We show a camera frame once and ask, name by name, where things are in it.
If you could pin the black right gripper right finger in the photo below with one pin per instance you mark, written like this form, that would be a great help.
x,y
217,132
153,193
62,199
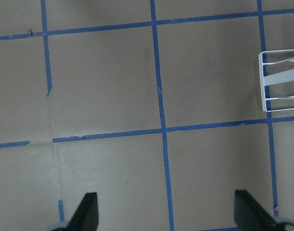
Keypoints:
x,y
249,215

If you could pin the white wire cup rack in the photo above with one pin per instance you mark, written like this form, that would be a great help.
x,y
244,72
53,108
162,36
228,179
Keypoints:
x,y
274,79

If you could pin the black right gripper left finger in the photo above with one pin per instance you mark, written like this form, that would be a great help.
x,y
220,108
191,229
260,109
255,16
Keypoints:
x,y
85,218

